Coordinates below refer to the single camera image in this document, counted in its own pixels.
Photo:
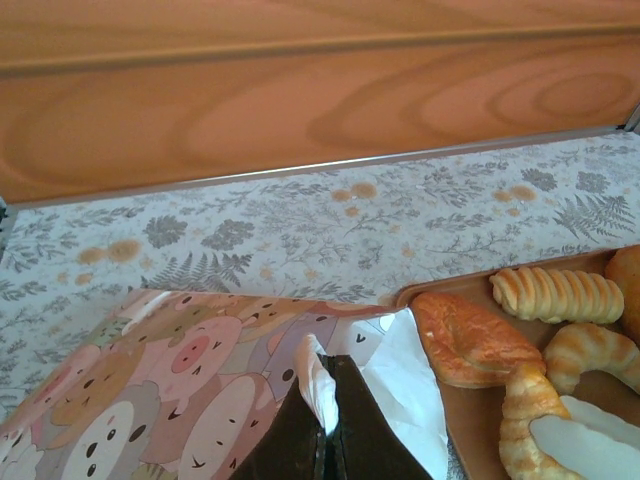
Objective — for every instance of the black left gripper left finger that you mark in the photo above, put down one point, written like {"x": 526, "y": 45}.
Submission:
{"x": 285, "y": 445}

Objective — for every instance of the animal print paper bag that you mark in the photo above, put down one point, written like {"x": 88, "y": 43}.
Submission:
{"x": 150, "y": 375}

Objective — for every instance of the floral patterned table cover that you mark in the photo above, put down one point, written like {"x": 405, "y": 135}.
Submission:
{"x": 300, "y": 240}

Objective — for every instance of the glossy orange fake pastry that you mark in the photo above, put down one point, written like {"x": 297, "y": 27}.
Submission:
{"x": 465, "y": 335}

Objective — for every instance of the aluminium frame post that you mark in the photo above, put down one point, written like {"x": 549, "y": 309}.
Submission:
{"x": 635, "y": 115}

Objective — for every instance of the fake croissant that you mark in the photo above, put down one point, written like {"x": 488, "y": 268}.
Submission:
{"x": 590, "y": 345}
{"x": 525, "y": 395}

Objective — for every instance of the ribbed fake bread roll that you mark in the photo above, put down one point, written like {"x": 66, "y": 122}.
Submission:
{"x": 555, "y": 295}

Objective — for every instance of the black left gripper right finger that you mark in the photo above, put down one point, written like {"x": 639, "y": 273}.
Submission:
{"x": 370, "y": 440}

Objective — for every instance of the round golden fake bun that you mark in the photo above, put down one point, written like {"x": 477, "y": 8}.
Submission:
{"x": 627, "y": 290}

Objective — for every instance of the brown wooden tray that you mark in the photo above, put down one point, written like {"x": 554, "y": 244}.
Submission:
{"x": 475, "y": 425}

